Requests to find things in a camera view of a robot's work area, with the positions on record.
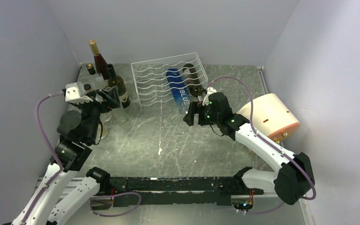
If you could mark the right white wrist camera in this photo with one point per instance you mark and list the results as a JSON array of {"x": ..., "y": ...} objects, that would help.
[{"x": 210, "y": 91}]

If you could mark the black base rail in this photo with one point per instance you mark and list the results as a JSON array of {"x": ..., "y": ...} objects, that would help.
[{"x": 222, "y": 191}]

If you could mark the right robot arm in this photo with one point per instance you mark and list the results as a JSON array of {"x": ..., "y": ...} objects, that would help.
[{"x": 292, "y": 175}]

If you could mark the cream cylindrical container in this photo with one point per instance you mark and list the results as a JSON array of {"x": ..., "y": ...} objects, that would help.
[{"x": 271, "y": 117}]

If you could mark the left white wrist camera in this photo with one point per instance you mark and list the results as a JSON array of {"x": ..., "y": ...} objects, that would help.
[{"x": 76, "y": 94}]

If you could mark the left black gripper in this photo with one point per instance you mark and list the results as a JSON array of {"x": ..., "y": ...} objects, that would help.
[{"x": 107, "y": 105}]

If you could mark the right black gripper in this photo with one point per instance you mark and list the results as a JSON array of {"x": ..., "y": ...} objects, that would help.
[{"x": 196, "y": 107}]

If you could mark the dark red wine bottle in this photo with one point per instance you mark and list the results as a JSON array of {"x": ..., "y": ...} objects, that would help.
[{"x": 100, "y": 62}]

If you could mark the white wire wine rack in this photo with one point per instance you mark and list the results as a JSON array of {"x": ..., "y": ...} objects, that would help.
[{"x": 150, "y": 81}]

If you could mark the dark green wine bottle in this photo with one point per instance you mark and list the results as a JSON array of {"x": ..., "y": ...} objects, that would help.
[{"x": 115, "y": 80}]

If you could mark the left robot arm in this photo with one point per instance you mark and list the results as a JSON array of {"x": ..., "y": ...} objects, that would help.
[{"x": 79, "y": 130}]

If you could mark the blue vodka bottle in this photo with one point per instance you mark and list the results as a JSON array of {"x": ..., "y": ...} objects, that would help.
[{"x": 178, "y": 89}]

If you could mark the dark bottle silver cap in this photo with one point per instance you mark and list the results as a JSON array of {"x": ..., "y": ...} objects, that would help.
[{"x": 193, "y": 83}]

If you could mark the clear bottle orange label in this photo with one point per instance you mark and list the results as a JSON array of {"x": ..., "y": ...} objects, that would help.
[{"x": 94, "y": 78}]

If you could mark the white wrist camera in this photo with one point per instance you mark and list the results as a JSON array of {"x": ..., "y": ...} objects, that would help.
[
  {"x": 76, "y": 94},
  {"x": 210, "y": 91}
]

